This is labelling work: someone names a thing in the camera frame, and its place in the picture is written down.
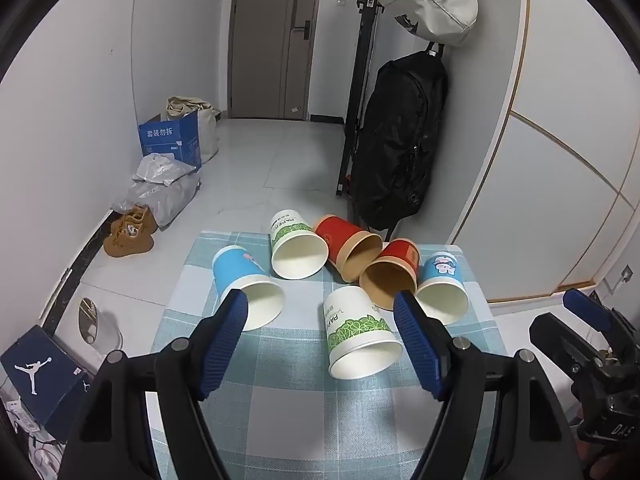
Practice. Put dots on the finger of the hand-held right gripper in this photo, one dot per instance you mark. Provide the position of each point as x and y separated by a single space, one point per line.
555 335
585 306

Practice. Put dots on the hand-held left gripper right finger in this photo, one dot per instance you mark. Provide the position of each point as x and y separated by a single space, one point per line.
419 347

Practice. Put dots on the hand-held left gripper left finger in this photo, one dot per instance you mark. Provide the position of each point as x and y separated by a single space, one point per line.
225 345

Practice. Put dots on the white green leaf paper cup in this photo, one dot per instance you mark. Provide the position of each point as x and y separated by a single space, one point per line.
355 325
290 230

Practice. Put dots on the blue paper cup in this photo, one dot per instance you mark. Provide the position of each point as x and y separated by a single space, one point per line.
442 267
235 267

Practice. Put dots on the red paper cup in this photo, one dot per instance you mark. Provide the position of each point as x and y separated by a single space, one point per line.
402 255
337 235

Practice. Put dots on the person's right hand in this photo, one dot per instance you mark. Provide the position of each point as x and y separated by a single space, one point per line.
602 467

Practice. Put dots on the blue checked tablecloth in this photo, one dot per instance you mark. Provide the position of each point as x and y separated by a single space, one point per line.
300 410

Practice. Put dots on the white round mirror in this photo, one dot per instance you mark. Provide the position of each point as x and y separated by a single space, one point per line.
92 322

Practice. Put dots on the brown shoe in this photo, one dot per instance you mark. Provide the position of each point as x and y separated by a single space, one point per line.
137 220
127 245

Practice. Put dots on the grey plastic parcel bag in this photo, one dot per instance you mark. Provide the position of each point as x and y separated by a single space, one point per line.
160 200
160 167

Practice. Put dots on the dark blue shoebox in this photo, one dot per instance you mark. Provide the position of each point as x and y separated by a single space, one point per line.
40 380

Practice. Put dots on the white tote bag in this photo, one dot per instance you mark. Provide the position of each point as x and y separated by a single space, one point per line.
209 135

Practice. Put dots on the blue cardboard box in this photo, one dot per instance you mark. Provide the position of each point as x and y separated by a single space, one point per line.
167 140

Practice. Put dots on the black backpack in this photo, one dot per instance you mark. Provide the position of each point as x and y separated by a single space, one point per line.
400 135

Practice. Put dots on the beige cloth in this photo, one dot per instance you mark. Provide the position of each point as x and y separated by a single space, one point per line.
185 106

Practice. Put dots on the black folded metal rack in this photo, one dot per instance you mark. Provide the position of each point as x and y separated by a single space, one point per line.
361 60

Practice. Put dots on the grey door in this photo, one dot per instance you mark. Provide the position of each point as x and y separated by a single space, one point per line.
260 35

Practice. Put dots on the grey canvas bag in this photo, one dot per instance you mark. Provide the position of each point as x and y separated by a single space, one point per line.
430 0

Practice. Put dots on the wall socket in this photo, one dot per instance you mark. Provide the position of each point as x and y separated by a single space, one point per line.
626 274

